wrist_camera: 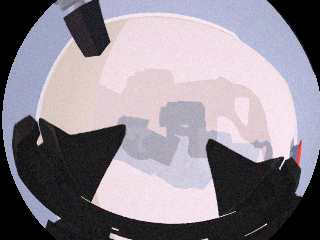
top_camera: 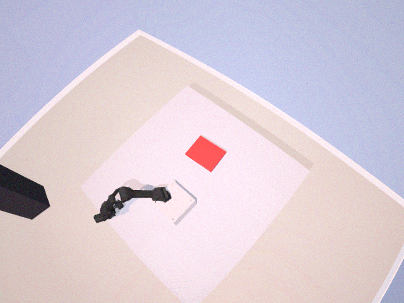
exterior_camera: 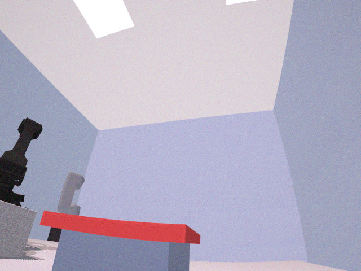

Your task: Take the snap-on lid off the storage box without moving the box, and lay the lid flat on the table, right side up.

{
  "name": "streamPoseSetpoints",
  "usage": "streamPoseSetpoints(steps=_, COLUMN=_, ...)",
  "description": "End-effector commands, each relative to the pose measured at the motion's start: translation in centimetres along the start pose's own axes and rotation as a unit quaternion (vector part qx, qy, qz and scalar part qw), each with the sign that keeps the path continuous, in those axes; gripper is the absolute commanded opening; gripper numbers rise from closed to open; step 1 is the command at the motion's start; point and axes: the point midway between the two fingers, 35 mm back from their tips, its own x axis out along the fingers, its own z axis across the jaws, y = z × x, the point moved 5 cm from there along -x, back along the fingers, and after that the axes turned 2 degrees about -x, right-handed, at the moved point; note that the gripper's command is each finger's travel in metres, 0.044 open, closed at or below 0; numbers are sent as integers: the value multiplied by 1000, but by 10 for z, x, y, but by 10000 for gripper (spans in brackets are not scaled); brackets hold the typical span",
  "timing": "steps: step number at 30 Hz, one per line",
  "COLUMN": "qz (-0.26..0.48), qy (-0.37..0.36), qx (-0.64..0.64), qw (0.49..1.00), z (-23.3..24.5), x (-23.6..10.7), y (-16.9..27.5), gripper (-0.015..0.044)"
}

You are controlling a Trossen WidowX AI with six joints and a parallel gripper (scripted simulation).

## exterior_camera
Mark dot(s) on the red box lid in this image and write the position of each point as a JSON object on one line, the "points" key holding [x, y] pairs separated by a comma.
{"points": [[159, 232]]}

